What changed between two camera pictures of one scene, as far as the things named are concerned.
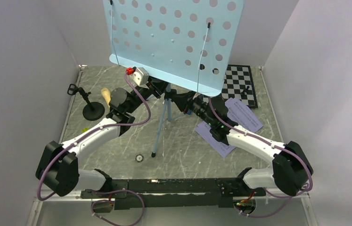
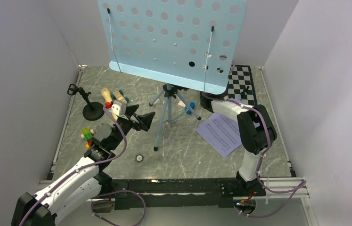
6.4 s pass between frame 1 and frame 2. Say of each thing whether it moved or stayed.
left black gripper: moved
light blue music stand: stayed
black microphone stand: stayed
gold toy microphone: stayed
